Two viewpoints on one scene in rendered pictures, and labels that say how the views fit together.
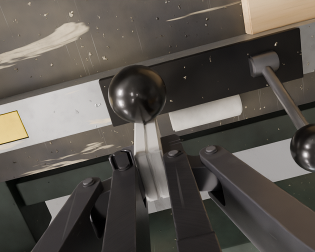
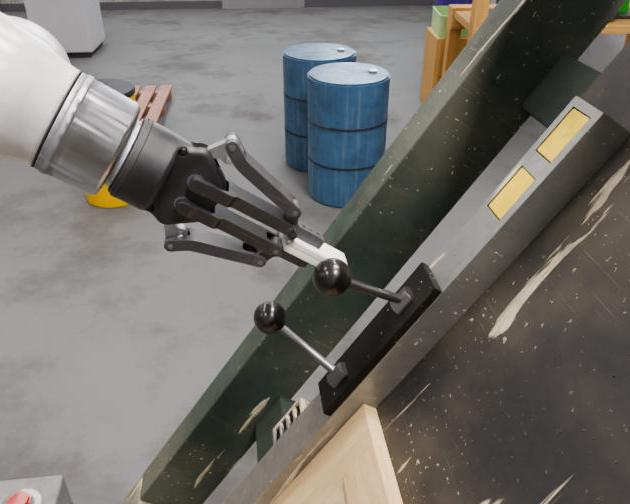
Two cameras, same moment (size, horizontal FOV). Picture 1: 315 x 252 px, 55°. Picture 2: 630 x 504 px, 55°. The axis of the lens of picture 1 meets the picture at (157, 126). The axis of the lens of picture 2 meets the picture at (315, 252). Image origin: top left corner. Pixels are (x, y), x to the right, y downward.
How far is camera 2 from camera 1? 49 cm
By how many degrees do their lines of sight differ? 50
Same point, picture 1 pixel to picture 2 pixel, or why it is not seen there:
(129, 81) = (322, 277)
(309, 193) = (324, 318)
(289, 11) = (344, 434)
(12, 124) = (501, 206)
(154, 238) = (411, 200)
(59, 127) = (465, 231)
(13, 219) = (548, 113)
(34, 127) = (484, 217)
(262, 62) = (334, 373)
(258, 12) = (361, 421)
